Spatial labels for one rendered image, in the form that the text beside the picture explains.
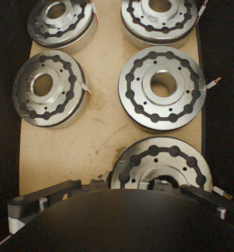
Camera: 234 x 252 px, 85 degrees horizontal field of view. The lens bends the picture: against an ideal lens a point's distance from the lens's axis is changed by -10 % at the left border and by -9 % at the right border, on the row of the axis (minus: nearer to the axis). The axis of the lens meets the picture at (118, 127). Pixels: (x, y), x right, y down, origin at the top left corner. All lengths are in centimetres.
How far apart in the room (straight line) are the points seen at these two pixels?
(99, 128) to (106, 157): 4
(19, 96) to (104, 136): 13
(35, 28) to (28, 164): 20
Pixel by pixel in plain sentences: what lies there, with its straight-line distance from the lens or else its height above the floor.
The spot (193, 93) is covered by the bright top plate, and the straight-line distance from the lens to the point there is 18.
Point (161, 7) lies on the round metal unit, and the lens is 25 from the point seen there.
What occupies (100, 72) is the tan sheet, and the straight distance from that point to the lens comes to 21.
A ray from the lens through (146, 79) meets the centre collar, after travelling 17.
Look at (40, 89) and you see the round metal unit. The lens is 22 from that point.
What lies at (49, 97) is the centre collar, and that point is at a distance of 19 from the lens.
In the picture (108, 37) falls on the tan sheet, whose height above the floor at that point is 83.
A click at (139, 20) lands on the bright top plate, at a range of 22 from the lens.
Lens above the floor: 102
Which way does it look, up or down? 83 degrees down
